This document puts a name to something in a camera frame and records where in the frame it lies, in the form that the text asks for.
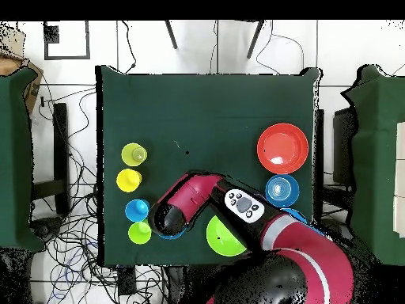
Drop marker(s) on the small blue bowl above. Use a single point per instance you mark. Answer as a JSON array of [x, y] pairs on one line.
[[281, 190], [171, 237]]

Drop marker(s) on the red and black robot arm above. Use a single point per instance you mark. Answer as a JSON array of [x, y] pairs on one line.
[[196, 196]]

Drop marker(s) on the dark green tablecloth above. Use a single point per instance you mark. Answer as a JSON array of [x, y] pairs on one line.
[[205, 110]]

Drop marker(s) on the yellow cup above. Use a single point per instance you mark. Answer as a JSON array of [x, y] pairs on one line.
[[134, 154], [128, 181]]

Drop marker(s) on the green bowl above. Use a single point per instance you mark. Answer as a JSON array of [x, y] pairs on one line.
[[221, 240]]

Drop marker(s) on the blue cup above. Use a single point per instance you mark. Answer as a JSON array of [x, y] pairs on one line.
[[136, 210]]

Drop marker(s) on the orange bowl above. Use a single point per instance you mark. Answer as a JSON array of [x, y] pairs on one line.
[[282, 148]]

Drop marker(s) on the green cup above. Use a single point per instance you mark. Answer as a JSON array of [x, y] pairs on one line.
[[139, 233]]

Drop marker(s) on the large blue bowl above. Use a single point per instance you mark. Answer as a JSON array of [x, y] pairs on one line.
[[297, 215]]

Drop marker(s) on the black power strip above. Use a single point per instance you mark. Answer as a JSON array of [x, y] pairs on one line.
[[126, 281]]

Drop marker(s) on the black tripod leg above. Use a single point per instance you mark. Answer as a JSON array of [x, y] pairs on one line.
[[171, 34], [254, 39]]

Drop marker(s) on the black floor stand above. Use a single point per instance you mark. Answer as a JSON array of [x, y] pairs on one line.
[[61, 158]]

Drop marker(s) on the black box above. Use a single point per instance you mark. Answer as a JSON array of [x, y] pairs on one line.
[[343, 142]]

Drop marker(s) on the green cloth covered table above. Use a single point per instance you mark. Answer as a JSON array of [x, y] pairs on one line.
[[376, 158], [15, 158]]

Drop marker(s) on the cardboard box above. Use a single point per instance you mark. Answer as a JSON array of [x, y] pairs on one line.
[[33, 90]]

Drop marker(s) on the black square floor frame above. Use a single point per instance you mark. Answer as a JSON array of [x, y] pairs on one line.
[[51, 34]]

